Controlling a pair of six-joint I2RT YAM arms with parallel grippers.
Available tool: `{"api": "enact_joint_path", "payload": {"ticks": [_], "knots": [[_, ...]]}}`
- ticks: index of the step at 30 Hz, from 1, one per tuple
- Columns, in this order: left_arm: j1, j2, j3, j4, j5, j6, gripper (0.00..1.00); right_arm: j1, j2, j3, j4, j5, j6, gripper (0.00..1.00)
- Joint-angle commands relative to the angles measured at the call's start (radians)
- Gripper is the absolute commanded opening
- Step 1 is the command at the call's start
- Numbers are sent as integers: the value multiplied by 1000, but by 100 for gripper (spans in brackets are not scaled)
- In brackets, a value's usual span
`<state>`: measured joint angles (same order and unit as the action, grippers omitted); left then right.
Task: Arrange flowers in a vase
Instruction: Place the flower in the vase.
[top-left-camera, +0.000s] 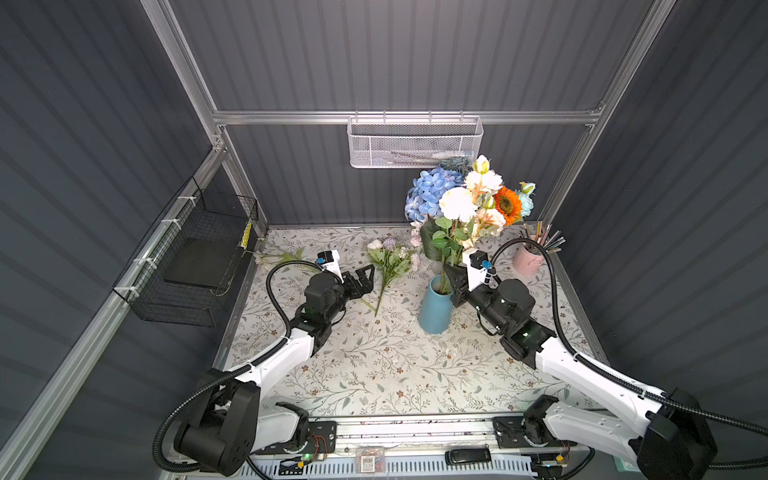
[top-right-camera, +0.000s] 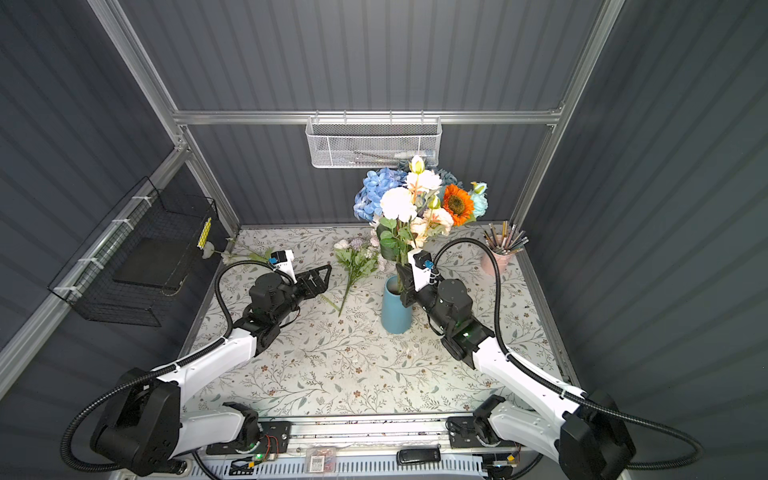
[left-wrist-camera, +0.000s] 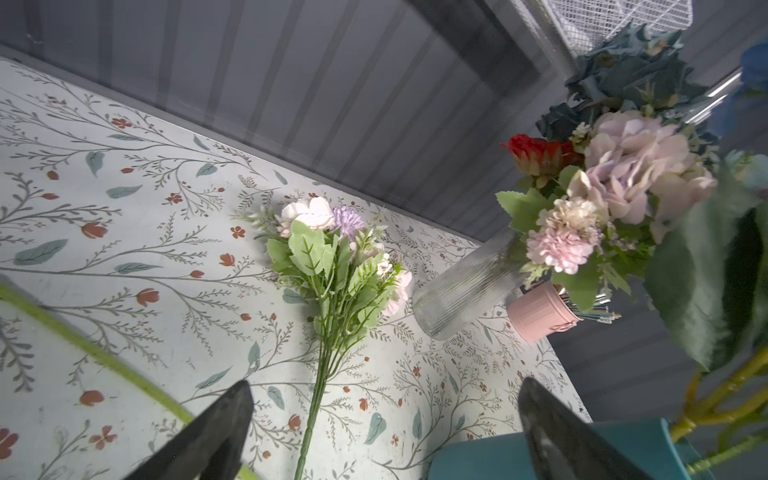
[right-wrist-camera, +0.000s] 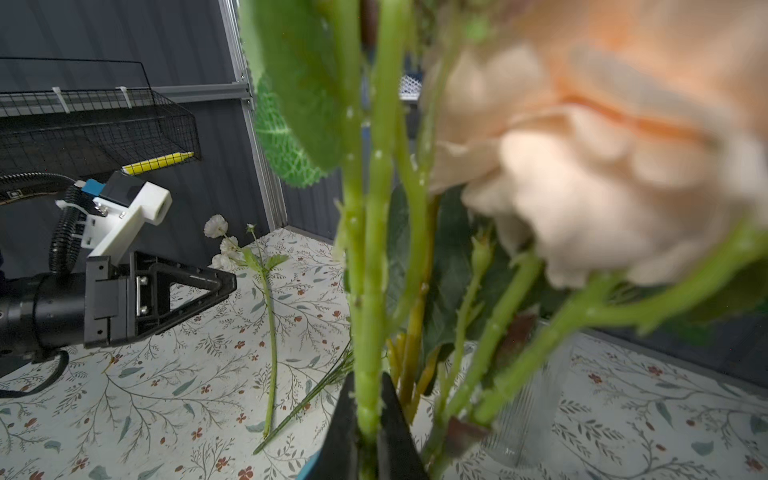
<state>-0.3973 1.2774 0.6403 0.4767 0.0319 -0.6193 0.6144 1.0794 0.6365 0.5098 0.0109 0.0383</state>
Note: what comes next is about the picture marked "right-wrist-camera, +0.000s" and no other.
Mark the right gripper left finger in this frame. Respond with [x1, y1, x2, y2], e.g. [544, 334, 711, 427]
[304, 373, 359, 480]

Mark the white small blossom stem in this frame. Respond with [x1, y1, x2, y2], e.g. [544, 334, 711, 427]
[203, 214, 288, 439]

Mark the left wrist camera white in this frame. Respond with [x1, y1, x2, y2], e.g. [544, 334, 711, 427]
[49, 171, 172, 272]

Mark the peach rose stem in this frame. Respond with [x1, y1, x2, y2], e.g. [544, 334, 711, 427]
[419, 0, 768, 433]

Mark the black wire basket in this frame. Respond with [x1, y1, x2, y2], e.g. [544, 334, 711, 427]
[1, 56, 201, 178]

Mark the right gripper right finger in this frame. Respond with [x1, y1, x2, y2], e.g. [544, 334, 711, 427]
[377, 372, 429, 480]

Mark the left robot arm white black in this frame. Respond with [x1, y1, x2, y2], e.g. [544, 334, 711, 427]
[1, 172, 237, 399]

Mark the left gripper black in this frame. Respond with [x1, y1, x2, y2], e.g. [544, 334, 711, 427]
[1, 251, 237, 354]

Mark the floral patterned table mat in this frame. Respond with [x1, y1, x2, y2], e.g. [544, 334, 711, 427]
[1, 230, 767, 479]

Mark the cream white rose stem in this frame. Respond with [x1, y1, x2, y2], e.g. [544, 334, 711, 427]
[237, 1, 441, 447]

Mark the white wire mesh basket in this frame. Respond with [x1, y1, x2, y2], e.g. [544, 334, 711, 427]
[398, 74, 422, 103]

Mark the small lilac flower sprig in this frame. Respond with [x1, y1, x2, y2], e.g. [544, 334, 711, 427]
[252, 342, 354, 455]

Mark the clear glass vase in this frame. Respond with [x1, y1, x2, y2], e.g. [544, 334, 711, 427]
[482, 339, 573, 469]

